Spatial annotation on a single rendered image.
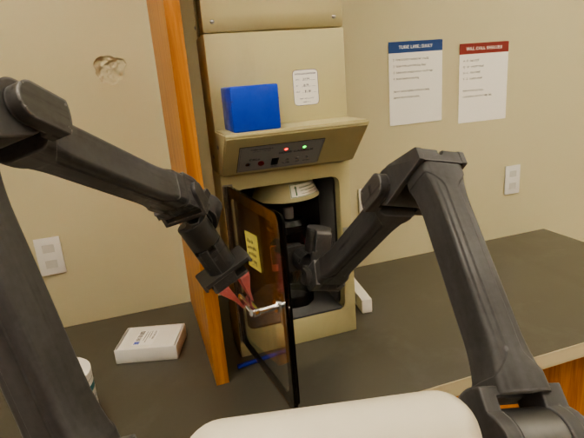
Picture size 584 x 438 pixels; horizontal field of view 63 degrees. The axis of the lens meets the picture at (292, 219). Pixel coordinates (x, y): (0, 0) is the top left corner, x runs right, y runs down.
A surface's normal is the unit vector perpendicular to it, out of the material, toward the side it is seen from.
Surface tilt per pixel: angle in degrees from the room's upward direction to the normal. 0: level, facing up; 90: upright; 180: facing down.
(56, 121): 74
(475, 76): 90
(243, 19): 90
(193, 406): 0
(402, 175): 78
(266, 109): 90
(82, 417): 66
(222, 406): 0
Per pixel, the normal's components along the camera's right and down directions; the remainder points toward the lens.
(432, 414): -0.03, -0.75
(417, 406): -0.06, -0.90
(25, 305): 0.92, -0.29
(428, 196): -0.92, 0.02
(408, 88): 0.32, 0.24
